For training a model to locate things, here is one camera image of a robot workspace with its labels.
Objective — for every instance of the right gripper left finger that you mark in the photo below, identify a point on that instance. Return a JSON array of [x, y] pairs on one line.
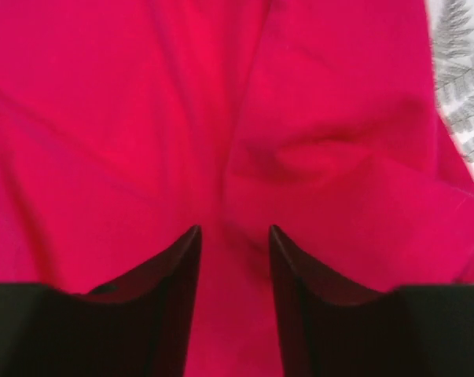
[[135, 325]]

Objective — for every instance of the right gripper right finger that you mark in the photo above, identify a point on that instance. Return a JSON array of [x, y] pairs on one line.
[[329, 325]]

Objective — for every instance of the magenta t shirt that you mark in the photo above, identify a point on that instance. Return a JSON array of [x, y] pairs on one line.
[[123, 123]]

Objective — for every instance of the floral table mat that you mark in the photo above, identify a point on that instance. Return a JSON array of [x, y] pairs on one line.
[[452, 30]]

